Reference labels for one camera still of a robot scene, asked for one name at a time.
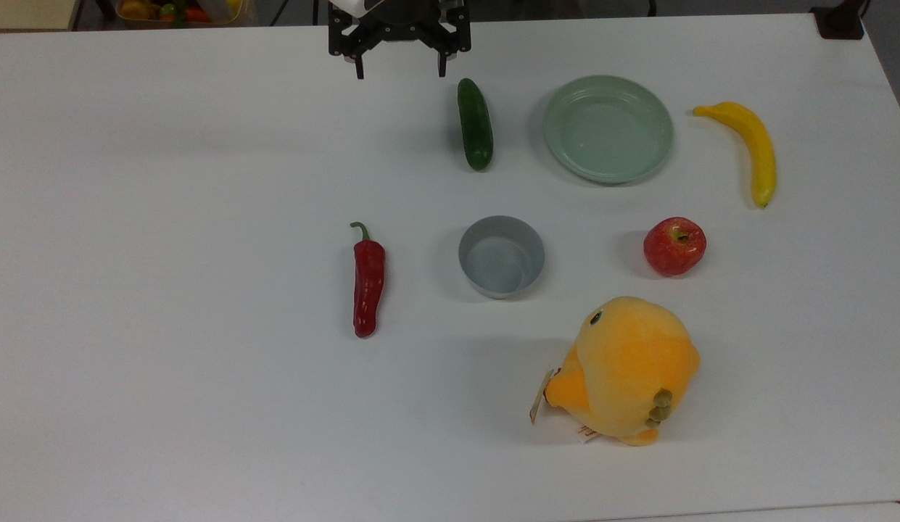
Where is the yellow plush chick toy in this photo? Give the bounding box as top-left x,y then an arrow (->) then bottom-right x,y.
529,296 -> 701,447

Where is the black clamp block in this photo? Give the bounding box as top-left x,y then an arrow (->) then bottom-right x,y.
811,0 -> 868,41

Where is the yellow banana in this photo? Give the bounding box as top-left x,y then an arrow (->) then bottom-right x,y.
693,101 -> 777,209

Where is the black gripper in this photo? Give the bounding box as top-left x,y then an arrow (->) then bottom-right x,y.
329,0 -> 471,80

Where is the beige wooden furniture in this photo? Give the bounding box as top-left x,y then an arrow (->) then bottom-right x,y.
0,0 -> 82,31

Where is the clear plastic fruit container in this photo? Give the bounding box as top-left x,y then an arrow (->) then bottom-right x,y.
115,0 -> 256,28

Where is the grey round bowl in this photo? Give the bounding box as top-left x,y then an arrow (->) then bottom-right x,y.
458,215 -> 546,299

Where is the red apple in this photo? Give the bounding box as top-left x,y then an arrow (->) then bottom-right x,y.
643,217 -> 707,278

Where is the green cucumber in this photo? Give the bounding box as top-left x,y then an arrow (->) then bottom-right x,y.
457,78 -> 495,173

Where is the red chili pepper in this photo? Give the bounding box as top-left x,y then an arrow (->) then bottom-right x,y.
350,222 -> 387,339

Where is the pale green plate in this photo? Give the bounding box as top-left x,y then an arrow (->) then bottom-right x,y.
543,75 -> 674,185

